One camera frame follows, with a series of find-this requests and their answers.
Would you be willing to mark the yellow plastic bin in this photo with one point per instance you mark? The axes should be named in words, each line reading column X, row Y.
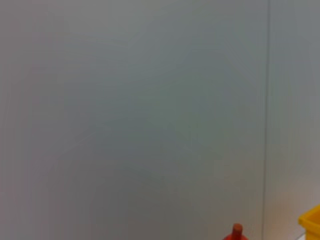
column 312, row 222

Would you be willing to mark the red-orange toy orange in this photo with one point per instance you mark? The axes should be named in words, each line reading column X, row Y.
column 236, row 231

